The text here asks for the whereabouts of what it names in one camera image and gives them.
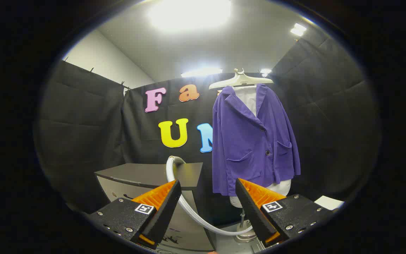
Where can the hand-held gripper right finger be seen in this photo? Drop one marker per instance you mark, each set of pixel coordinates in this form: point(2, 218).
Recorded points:
point(250, 211)

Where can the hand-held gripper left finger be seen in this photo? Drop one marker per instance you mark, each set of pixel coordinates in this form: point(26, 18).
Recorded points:
point(166, 211)

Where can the grey steamer stand base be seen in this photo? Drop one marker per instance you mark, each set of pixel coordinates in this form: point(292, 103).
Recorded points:
point(243, 235)

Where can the white plastic clothes hanger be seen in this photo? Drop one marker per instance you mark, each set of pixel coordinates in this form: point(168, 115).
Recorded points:
point(240, 80)

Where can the grey cabinet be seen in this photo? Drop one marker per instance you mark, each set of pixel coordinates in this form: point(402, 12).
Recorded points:
point(146, 174)

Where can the black backdrop cloth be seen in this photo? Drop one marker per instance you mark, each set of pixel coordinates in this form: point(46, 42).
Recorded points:
point(139, 141)

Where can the white flat sheet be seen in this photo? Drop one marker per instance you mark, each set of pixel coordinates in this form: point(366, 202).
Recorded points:
point(330, 202)

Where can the small distant ceiling light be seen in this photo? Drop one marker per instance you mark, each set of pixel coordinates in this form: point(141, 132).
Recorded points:
point(265, 71)

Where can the small rectangular ceiling light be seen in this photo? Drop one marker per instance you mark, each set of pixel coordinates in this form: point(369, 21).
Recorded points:
point(298, 29)

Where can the large bright ceiling light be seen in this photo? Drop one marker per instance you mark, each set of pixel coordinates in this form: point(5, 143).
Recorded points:
point(189, 14)

